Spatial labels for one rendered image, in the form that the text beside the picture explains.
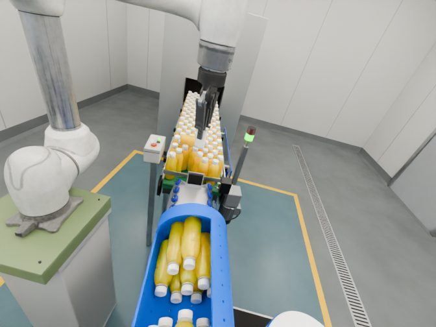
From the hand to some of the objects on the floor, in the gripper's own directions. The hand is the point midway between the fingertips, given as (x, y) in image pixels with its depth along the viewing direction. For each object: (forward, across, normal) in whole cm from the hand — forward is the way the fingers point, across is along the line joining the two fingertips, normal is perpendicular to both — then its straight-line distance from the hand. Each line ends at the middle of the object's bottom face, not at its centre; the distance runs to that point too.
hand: (200, 137), depth 65 cm
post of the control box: (+151, +50, +48) cm, 166 cm away
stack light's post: (+152, +90, -7) cm, 177 cm away
